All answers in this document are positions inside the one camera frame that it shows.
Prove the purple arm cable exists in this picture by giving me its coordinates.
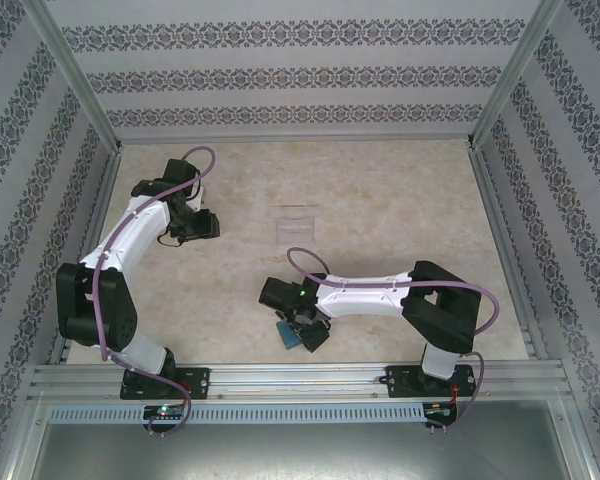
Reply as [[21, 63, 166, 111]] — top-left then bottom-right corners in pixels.
[[92, 146, 219, 439], [285, 246, 501, 432]]

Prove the aluminium mounting rail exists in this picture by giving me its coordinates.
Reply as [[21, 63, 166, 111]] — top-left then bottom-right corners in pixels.
[[28, 360, 567, 402]]

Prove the small circuit board green light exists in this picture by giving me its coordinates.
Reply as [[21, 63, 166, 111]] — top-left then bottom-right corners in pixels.
[[143, 404, 187, 421]]

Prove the aluminium table edge rail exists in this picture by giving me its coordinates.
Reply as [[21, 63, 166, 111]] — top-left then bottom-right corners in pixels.
[[48, 148, 125, 365], [467, 146, 550, 360]]

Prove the teal leather card holder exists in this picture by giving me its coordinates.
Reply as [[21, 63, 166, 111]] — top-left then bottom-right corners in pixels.
[[273, 320, 302, 350]]

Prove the grey metal sheet panel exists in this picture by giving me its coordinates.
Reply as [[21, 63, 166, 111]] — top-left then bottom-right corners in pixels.
[[29, 422, 584, 480]]

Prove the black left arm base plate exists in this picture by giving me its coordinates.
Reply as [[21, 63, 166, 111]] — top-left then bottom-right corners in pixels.
[[119, 367, 213, 402]]

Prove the slotted grey cable duct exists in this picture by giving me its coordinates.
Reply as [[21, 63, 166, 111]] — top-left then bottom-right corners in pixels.
[[46, 401, 427, 425]]

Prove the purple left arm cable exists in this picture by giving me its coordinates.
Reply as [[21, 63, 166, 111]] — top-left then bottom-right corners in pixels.
[[92, 146, 219, 439]]

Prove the aluminium frame post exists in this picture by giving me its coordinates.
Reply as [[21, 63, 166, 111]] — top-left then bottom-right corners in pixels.
[[465, 0, 567, 151], [24, 0, 126, 154]]

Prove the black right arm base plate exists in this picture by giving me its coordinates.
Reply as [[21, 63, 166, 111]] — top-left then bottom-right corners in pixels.
[[383, 364, 474, 400]]

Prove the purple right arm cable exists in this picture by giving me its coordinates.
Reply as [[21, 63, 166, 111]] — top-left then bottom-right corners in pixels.
[[285, 246, 501, 432]]

